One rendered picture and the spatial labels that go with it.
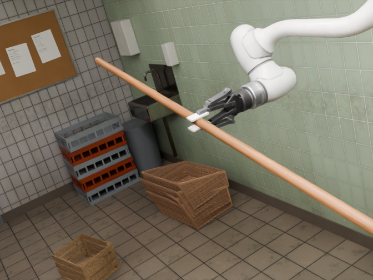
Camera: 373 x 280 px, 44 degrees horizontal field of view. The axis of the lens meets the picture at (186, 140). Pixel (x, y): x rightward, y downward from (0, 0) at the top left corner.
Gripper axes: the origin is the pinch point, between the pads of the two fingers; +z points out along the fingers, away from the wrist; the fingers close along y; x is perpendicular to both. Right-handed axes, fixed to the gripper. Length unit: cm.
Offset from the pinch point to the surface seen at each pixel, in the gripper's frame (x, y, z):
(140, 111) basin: 248, 129, -88
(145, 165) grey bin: 274, 207, -92
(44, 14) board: 368, 46, -60
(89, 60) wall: 355, 105, -90
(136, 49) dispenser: 298, 89, -121
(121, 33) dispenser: 308, 71, -114
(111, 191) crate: 266, 212, -45
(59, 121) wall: 344, 154, -35
